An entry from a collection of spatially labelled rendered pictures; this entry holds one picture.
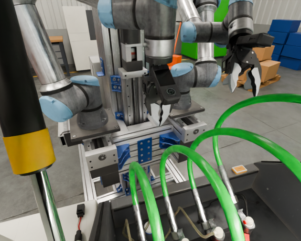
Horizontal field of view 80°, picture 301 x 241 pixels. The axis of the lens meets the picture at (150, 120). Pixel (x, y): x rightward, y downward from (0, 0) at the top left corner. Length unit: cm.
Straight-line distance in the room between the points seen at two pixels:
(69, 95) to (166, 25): 44
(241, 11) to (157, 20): 36
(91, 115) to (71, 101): 16
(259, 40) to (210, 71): 45
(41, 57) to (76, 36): 458
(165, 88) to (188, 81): 54
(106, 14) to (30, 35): 29
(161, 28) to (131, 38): 46
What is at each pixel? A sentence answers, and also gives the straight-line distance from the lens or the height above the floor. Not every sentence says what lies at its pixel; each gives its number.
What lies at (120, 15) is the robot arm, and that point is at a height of 151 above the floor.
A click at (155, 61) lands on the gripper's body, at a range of 46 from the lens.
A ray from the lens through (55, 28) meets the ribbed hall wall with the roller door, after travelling 636.
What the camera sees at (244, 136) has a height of 136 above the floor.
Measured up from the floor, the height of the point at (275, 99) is 140.
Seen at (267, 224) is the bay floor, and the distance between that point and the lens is 90.
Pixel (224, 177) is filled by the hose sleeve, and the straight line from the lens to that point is 53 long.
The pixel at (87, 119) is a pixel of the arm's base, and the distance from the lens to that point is 86.
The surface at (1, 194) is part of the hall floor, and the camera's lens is 235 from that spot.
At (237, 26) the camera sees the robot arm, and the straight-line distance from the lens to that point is 70.
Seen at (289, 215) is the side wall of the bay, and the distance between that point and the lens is 90.
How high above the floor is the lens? 152
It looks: 32 degrees down
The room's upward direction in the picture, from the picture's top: straight up
